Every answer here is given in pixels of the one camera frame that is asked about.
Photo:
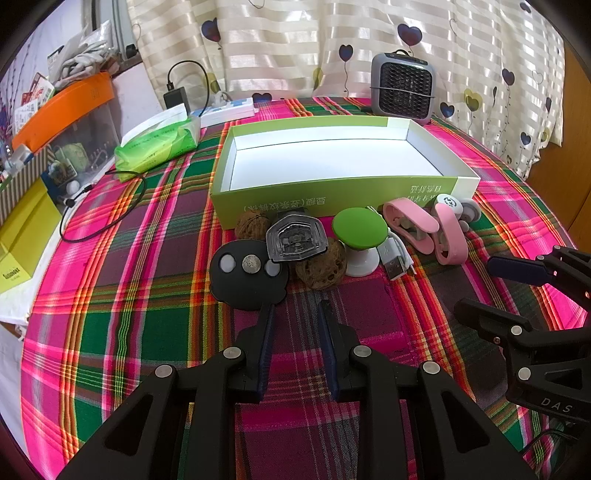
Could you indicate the green cardboard box white inside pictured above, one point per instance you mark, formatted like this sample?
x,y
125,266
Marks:
x,y
323,157

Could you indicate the green tissue pack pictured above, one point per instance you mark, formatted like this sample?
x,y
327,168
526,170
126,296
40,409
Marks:
x,y
157,147

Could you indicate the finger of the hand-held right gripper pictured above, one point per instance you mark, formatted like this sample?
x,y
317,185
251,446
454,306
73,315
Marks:
x,y
494,318
517,270

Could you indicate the pink folding clip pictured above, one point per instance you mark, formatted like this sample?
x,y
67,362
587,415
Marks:
x,y
415,217

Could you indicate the colourful paper packets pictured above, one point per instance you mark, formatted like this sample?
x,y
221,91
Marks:
x,y
34,104

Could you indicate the grey small heater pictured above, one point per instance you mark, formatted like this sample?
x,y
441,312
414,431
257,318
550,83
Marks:
x,y
401,87

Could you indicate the white round patterned cap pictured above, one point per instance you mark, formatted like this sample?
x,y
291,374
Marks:
x,y
449,202

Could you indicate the black light clear lens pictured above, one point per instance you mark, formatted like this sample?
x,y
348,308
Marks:
x,y
295,240

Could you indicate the brown wooden cabinet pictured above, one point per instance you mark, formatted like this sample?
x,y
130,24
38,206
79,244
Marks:
x,y
572,184

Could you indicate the white blue power strip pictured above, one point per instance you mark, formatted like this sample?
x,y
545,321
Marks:
x,y
231,110

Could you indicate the black round button disc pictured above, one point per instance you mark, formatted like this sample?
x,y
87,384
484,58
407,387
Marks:
x,y
249,287

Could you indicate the large brown walnut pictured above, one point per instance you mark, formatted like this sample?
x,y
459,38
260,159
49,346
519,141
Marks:
x,y
321,273

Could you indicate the black power adapter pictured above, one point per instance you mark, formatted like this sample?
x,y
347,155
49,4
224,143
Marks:
x,y
175,98

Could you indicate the small brown walnut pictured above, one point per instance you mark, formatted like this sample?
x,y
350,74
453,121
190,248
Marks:
x,y
251,226

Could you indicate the pink clip with grey roller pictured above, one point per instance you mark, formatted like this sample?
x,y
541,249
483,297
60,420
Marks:
x,y
455,249

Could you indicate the green topped white spool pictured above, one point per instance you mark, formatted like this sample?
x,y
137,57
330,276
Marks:
x,y
359,226

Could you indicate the striped cardboard box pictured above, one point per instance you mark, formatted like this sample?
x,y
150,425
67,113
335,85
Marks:
x,y
23,184

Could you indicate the cream striped heart curtain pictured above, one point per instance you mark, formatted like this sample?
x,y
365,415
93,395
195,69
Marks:
x,y
286,46

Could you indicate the white cloth bundle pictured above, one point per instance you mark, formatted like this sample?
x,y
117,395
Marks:
x,y
81,57

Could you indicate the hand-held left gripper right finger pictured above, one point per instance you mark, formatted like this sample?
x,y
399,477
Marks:
x,y
329,341

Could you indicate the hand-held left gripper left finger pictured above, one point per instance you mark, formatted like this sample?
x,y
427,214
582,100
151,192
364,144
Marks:
x,y
268,332

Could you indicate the clear storage box orange lid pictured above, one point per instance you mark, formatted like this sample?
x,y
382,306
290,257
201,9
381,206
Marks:
x,y
64,104

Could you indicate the yellow cardboard box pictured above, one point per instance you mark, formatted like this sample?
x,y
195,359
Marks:
x,y
27,230

